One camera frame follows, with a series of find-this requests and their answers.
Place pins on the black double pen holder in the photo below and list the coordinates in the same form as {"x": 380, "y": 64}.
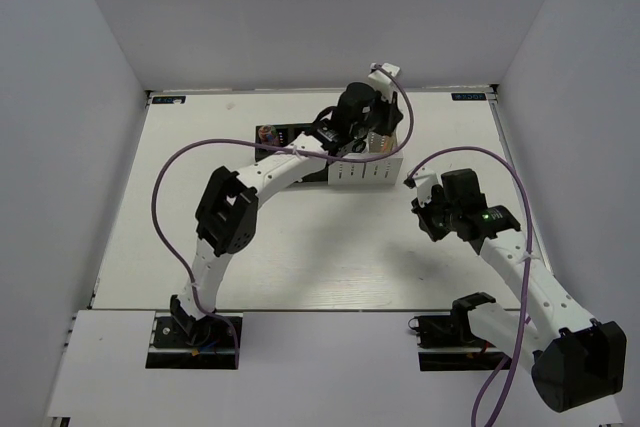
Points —
{"x": 288, "y": 133}

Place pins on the white double pen holder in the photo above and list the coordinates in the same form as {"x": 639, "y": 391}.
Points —
{"x": 380, "y": 172}

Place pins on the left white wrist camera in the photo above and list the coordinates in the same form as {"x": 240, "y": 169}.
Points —
{"x": 384, "y": 74}

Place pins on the black handled scissors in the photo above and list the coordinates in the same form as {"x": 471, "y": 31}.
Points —
{"x": 358, "y": 146}

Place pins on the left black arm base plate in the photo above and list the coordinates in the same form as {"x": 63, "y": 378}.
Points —
{"x": 169, "y": 348}

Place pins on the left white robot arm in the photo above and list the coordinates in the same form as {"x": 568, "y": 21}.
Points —
{"x": 227, "y": 213}

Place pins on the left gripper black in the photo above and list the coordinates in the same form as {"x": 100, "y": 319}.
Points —
{"x": 392, "y": 114}

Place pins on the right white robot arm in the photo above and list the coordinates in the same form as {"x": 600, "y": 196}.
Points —
{"x": 573, "y": 358}

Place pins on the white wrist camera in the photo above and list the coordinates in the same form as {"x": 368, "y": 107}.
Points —
{"x": 422, "y": 182}
{"x": 384, "y": 74}

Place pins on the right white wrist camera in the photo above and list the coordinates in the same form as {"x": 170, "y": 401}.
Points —
{"x": 422, "y": 182}

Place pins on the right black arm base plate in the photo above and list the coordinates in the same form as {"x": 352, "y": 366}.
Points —
{"x": 440, "y": 348}

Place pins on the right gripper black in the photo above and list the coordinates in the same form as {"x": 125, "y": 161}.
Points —
{"x": 423, "y": 214}

